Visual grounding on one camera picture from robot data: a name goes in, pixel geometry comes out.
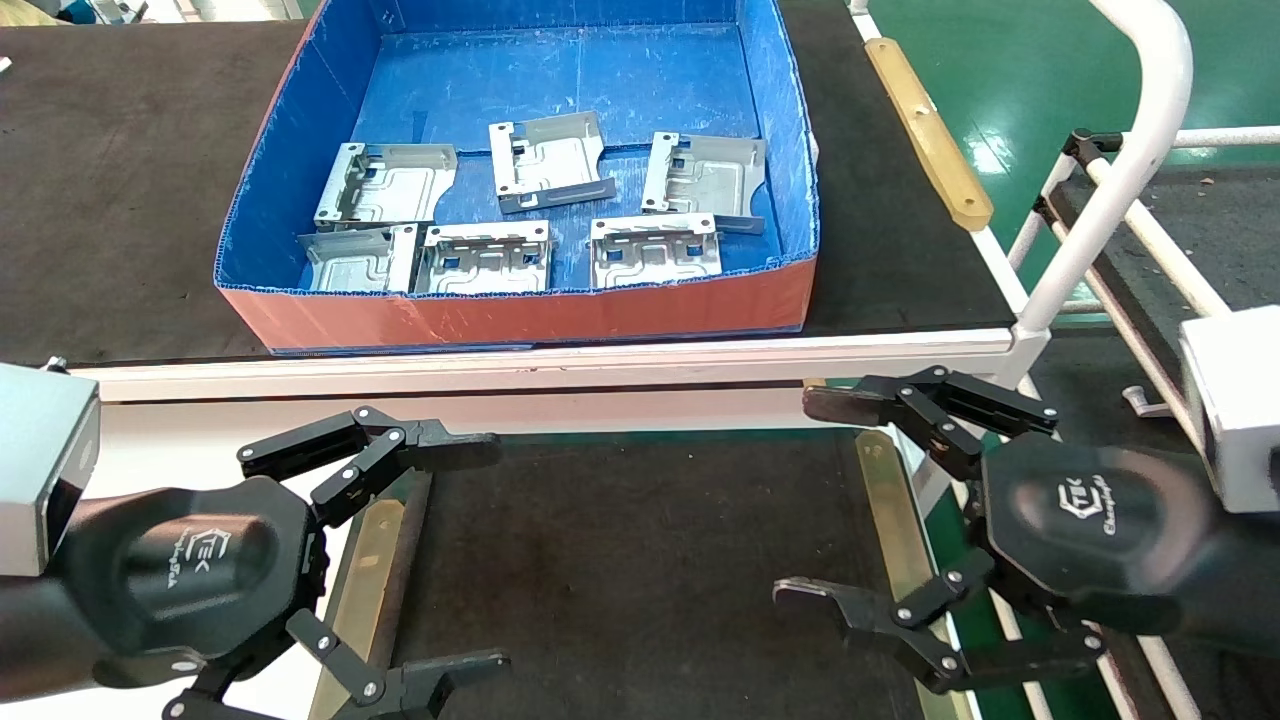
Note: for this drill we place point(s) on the blue corrugated plastic box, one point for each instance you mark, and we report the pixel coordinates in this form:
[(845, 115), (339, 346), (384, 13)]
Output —
[(560, 80)]

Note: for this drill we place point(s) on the dark cart mat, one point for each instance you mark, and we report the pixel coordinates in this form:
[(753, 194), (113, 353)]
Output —
[(1240, 230)]

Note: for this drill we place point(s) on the cream cart rod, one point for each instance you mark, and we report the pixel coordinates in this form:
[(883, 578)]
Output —
[(1160, 240)]

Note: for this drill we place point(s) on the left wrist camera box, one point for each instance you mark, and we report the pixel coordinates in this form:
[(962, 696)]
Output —
[(40, 450)]

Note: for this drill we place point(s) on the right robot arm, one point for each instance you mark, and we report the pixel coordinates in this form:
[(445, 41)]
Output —
[(1245, 590)]

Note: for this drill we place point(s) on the white curved tube frame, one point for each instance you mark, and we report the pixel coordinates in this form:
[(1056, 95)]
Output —
[(1150, 100)]

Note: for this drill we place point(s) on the thin white diagonal rod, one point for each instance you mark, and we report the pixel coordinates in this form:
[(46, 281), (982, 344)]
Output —
[(1045, 205)]

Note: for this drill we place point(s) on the black tube clamp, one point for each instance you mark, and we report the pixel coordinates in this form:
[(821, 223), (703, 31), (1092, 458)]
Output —
[(1085, 145)]

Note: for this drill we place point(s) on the long tan guide strip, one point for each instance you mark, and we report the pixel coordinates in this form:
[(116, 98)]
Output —
[(365, 580), (885, 500)]

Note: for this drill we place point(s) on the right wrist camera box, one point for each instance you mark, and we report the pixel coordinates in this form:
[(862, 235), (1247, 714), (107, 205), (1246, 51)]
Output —
[(1240, 400)]

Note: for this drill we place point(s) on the white horizontal cart rod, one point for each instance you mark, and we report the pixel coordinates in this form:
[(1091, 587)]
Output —
[(1220, 137)]

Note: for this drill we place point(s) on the silver stamped metal bracket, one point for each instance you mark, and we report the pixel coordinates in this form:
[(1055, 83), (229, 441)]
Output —
[(655, 250), (385, 185), (485, 258), (548, 160), (705, 180), (360, 258)]

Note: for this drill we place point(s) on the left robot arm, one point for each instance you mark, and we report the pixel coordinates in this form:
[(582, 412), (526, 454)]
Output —
[(30, 640)]

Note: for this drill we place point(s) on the large black table mat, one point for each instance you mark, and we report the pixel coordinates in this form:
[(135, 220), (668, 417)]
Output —
[(120, 180)]

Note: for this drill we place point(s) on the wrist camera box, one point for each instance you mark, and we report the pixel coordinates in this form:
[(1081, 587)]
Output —
[(40, 450), (1240, 400)]

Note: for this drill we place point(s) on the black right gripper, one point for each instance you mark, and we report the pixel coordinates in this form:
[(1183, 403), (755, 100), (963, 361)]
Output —
[(1090, 520)]

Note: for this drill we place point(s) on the small white hook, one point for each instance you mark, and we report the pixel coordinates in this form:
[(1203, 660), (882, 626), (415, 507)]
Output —
[(1140, 405)]

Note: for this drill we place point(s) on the white table edge rail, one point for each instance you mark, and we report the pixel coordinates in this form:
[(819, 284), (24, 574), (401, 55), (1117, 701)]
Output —
[(700, 358)]

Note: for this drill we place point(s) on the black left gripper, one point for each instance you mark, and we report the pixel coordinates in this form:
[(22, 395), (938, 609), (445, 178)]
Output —
[(190, 570)]

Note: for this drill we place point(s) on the short tan guide strip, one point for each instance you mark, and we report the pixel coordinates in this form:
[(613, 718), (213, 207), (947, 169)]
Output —
[(930, 135)]

